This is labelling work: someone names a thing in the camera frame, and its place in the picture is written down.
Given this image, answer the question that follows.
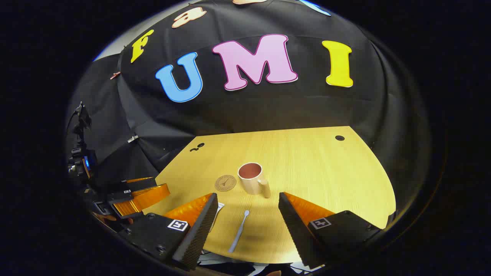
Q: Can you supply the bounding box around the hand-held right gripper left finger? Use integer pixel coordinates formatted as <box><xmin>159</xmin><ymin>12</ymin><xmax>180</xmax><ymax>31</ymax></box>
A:
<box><xmin>119</xmin><ymin>193</ymin><xmax>219</xmax><ymax>271</ymax></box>

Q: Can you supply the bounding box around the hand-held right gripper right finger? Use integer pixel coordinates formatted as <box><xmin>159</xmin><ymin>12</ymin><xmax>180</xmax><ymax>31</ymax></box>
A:
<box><xmin>278</xmin><ymin>192</ymin><xmax>382</xmax><ymax>269</ymax></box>

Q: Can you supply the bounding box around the white toothpaste tube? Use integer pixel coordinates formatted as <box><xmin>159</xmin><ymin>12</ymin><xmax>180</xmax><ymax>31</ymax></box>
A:
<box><xmin>209</xmin><ymin>202</ymin><xmax>225</xmax><ymax>232</ymax></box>

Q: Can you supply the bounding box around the light blue toothbrush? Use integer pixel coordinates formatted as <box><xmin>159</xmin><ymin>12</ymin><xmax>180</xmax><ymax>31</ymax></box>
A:
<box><xmin>229</xmin><ymin>210</ymin><xmax>250</xmax><ymax>253</ymax></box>

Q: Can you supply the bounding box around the round cork coaster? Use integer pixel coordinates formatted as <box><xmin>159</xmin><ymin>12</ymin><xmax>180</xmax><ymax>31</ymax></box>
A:
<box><xmin>215</xmin><ymin>175</ymin><xmax>237</xmax><ymax>192</ymax></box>

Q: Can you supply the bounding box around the beige cup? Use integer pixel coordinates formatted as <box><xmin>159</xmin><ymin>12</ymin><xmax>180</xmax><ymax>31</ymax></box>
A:
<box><xmin>237</xmin><ymin>162</ymin><xmax>271</xmax><ymax>199</ymax></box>

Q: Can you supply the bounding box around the wooden desktop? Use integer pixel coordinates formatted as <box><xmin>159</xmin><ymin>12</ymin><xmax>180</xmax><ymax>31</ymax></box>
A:
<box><xmin>142</xmin><ymin>126</ymin><xmax>397</xmax><ymax>265</ymax></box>

